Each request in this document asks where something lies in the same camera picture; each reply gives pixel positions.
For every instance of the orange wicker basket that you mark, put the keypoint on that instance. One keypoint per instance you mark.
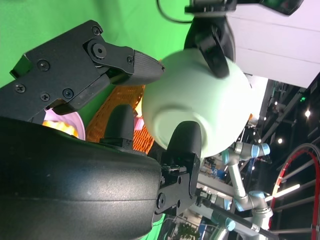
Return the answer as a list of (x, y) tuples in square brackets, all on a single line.
[(120, 95)]

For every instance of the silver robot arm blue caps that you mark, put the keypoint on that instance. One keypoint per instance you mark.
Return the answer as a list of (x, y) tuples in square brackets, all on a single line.
[(237, 180)]

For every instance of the light pink layered cake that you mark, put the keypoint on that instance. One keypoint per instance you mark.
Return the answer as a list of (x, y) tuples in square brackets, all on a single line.
[(138, 123)]

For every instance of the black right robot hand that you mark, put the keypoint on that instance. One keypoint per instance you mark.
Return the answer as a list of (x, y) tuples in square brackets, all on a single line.
[(75, 180)]

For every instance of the pale green bowl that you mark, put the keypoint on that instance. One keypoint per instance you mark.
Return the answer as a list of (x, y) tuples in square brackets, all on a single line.
[(200, 100)]

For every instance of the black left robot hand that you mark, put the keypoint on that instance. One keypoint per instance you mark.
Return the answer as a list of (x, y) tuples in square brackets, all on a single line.
[(215, 50)]

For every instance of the lavender plate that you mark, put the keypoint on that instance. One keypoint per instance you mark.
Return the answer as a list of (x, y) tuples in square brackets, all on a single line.
[(75, 120)]

